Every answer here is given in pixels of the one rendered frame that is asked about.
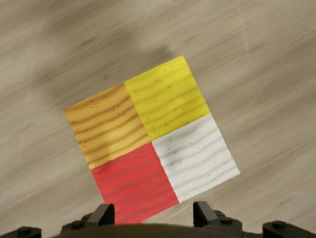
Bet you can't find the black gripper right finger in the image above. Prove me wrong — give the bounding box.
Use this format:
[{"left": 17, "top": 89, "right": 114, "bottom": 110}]
[{"left": 193, "top": 201, "right": 316, "bottom": 238}]

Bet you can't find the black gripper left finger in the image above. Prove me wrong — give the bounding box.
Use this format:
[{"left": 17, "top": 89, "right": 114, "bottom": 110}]
[{"left": 0, "top": 203, "right": 115, "bottom": 238}]

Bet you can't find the red square block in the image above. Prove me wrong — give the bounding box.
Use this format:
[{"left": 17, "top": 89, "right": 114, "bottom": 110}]
[{"left": 91, "top": 142, "right": 180, "bottom": 224}]

